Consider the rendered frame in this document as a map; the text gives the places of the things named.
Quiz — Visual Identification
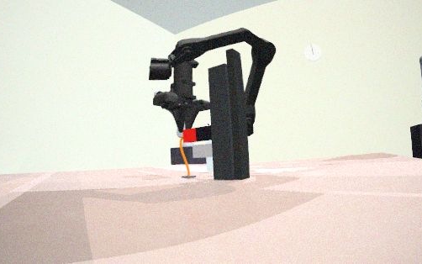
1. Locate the red power plug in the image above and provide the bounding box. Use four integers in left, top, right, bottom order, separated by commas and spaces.
179, 125, 212, 176

